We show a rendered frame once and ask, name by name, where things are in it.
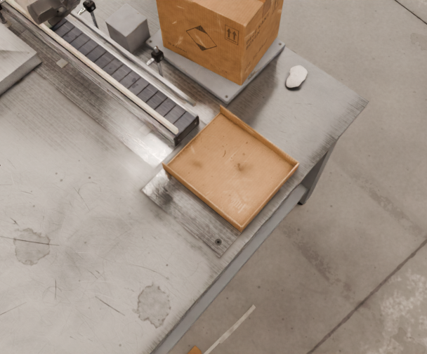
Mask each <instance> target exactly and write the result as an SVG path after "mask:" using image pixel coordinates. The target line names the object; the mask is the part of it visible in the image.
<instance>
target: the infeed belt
mask: <svg viewBox="0 0 427 354"><path fill-rule="evenodd" d="M5 2H6V1H5ZM6 3H7V4H8V5H9V6H11V7H12V5H10V4H9V3H8V2H6ZM12 8H14V7H12ZM14 9H15V8H14ZM15 10H16V9H15ZM16 11H17V12H19V11H18V10H16ZM19 14H21V15H22V16H24V15H23V14H22V13H21V12H19ZM24 17H25V16H24ZM25 18H26V17H25ZM26 19H28V18H26ZM28 20H29V19H28ZM29 21H30V22H31V23H32V24H34V23H33V22H32V21H31V20H29ZM34 25H35V24H34ZM35 26H36V27H38V26H37V25H35ZM38 28H39V29H40V30H41V31H42V32H44V33H45V31H43V30H42V29H41V28H40V27H38ZM50 30H52V31H53V32H55V33H56V34H57V35H58V36H59V37H61V38H62V39H64V40H65V41H66V42H67V43H68V44H70V45H71V46H72V47H74V48H75V49H77V50H78V52H80V53H81V54H83V55H84V56H85V57H87V58H88V59H89V60H90V61H91V62H93V63H94V64H96V65H97V66H98V67H99V68H100V69H102V70H103V71H104V72H106V73H107V74H109V75H110V76H111V77H112V78H113V79H115V80H116V81H118V82H119V83H120V84H121V85H122V86H124V87H125V88H126V89H128V90H129V91H130V92H132V93H133V94H134V95H135V96H137V97H138V98H140V99H141V100H142V101H143V102H144V103H146V104H147V105H148V106H150V107H151V108H152V109H153V110H154V111H156V112H157V113H158V114H160V115H161V116H163V118H165V119H166V120H167V121H169V122H170V123H171V124H173V125H174V126H175V127H176V128H177V129H178V133H177V134H175V133H173V132H172V131H171V130H169V129H168V128H167V127H165V125H163V124H162V123H161V122H159V121H158V120H156V119H155V118H154V117H153V116H152V115H151V114H149V113H148V112H146V111H145V110H144V109H143V108H142V107H140V106H139V105H137V104H136V103H135V102H133V101H132V100H131V99H130V98H129V97H127V96H126V95H125V94H123V93H122V92H121V91H120V90H119V89H117V88H116V87H115V86H113V85H112V84H111V83H110V82H108V81H107V80H106V79H104V78H103V77H102V76H100V75H99V74H98V73H97V72H96V71H94V70H93V69H91V68H90V67H89V66H88V65H87V64H86V63H84V62H83V61H81V60H80V59H79V58H78V57H76V56H75V55H74V54H73V53H71V52H70V51H68V50H67V49H66V48H65V47H64V46H62V45H61V44H60V43H58V42H57V41H56V40H55V39H54V38H52V37H51V36H50V35H48V34H47V33H45V34H47V35H48V36H49V37H50V38H52V40H54V41H55V42H57V43H58V44H59V45H61V46H62V47H63V48H64V49H65V50H67V51H68V52H69V53H71V54H72V55H73V56H74V57H75V58H77V59H78V60H80V61H81V62H82V63H83V64H85V65H86V66H87V67H88V68H90V69H91V70H92V71H94V72H95V73H96V74H97V75H98V76H100V77H101V78H102V79H104V80H105V81H106V82H107V83H109V84H110V85H111V86H113V87H114V88H115V89H117V90H118V91H119V92H120V93H121V94H123V95H124V96H126V97H127V98H128V99H129V100H130V101H131V102H133V103H134V104H136V105H137V106H138V107H139V108H140V109H142V110H143V111H144V112H146V113H147V114H148V115H150V116H151V117H152V118H153V119H155V120H156V121H157V122H159V123H160V124H161V125H162V126H163V127H165V128H166V129H167V130H169V131H170V132H171V133H172V134H173V135H175V136H177V137H178V136H179V135H180V134H181V133H182V132H183V131H184V130H185V129H186V128H187V127H188V126H189V125H190V124H191V123H192V122H193V121H194V120H195V119H196V118H195V117H194V116H193V115H191V114H190V113H189V112H188V111H186V110H185V109H183V108H182V107H181V106H180V105H177V103H175V102H174V101H173V100H172V99H170V98H168V96H166V95H165V94H164V93H162V92H161V91H159V89H157V88H156V87H154V86H153V85H152V84H151V83H150V82H148V81H147V80H145V79H144V78H142V77H141V76H140V75H139V74H137V73H136V72H135V71H133V70H132V69H131V68H130V67H128V66H127V65H125V64H124V63H123V62H122V61H120V60H119V59H118V58H116V57H115V56H114V55H112V54H111V53H110V52H109V51H107V50H106V49H104V48H103V47H102V46H101V45H99V44H98V43H96V42H95V41H94V40H92V38H90V37H89V36H87V35H86V34H84V33H83V32H82V31H81V30H80V29H78V28H77V27H75V26H74V25H73V24H72V23H70V22H69V21H67V20H66V19H65V18H64V19H63V20H62V21H60V22H59V23H58V24H57V25H56V26H55V27H53V28H51V29H50Z"/></svg>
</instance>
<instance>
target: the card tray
mask: <svg viewBox="0 0 427 354"><path fill-rule="evenodd" d="M299 164H300V162H298V161H297V160H295V159H294V158H293V157H291V156H290V155H288V154H287V153H286V152H285V151H283V150H282V149H280V148H279V147H277V146H276V145H275V144H274V143H272V142H271V141H269V140H268V139H267V138H266V137H264V136H263V135H261V134H260V133H259V132H257V131H256V130H255V129H253V128H252V127H250V126H249V125H248V124H246V123H245V122H243V121H242V120H241V119H240V118H238V117H237V116H235V115H234V114H233V113H231V112H230V111H229V110H227V109H226V108H224V107H223V106H222V105H220V112H219V113H218V114H217V115H216V116H215V117H214V118H213V119H212V120H211V121H210V122H209V123H208V124H207V125H206V126H205V127H204V128H203V129H202V130H201V131H200V132H199V133H198V134H197V135H196V136H195V137H194V138H193V139H192V140H191V141H190V142H189V143H188V144H187V145H186V146H185V147H184V148H183V149H182V150H181V151H180V152H179V153H178V154H177V155H176V156H175V157H174V158H173V159H172V160H171V161H170V162H169V163H168V164H165V163H163V162H162V166H163V169H164V170H166V171H167V172H168V173H170V174H171V175H172V176H173V177H174V178H175V179H177V180H178V181H179V182H180V183H182V184H183V185H184V186H185V187H186V188H187V189H189V190H190V191H191V192H193V193H194V194H195V195H196V196H198V198H200V199H201V200H202V201H203V202H205V203H206V204H207V205H209V206H210V207H211V208H212V209H213V210H214V211H216V212H217V213H218V214H219V215H221V216H222V217H223V218H224V219H225V220H226V221H228V222H229V223H230V224H232V225H233V226H234V227H235V228H236V229H238V230H239V231H240V232H242V231H243V229H245V228H246V227H247V226H248V224H249V223H250V222H251V221H252V220H253V219H254V217H255V216H256V215H257V214H258V213H259V211H260V210H261V209H262V208H263V207H264V206H265V205H266V204H267V203H268V202H269V201H270V199H271V198H272V197H273V196H274V195H275V193H276V192H277V191H278V190H279V189H280V188H281V187H282V186H283V185H284V184H285V183H286V181H287V180H288V179H289V178H290V177H291V175H292V174H293V173H294V172H295V171H296V170H297V168H298V166H299Z"/></svg>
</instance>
